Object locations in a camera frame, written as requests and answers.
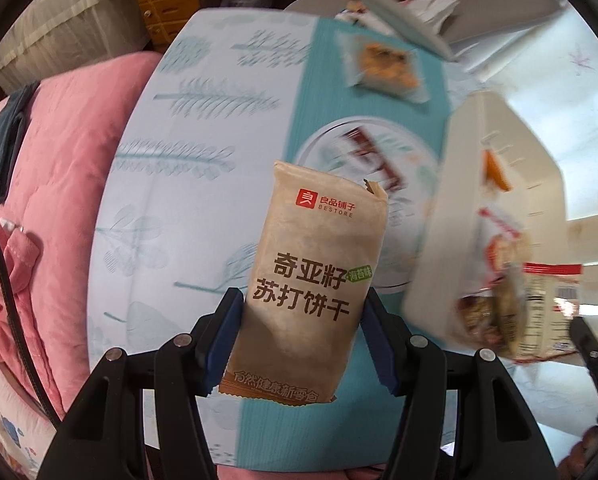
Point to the clear wrapped pastry packet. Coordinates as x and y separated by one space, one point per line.
376 66

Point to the clear nut snack packet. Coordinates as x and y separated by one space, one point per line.
479 320

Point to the brown soda cracker packet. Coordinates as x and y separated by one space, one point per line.
316 258

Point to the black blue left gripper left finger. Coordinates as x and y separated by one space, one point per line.
137 417

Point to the white lace covered furniture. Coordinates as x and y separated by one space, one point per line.
52 37

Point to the red white crumpled packet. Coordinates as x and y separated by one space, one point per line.
500 241

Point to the white plastic storage bin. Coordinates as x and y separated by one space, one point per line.
500 197

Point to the orange white oat bar packet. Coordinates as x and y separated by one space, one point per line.
493 175

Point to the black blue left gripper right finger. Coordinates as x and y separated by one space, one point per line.
463 416

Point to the small red foil candy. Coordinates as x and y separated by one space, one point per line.
365 152

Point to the grey office chair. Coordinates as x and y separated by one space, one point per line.
473 22

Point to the white plastic bag on chair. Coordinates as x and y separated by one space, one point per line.
432 12

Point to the pink quilt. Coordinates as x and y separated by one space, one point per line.
76 121

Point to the yellow cracker clear bag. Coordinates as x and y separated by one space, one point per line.
510 295

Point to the pink crumpled garment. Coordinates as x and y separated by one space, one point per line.
20 254

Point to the floral curtain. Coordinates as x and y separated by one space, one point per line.
541 121

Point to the dark blue folded garment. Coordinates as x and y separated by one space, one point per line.
14 121

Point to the red striped dates packet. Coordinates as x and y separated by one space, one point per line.
552 300

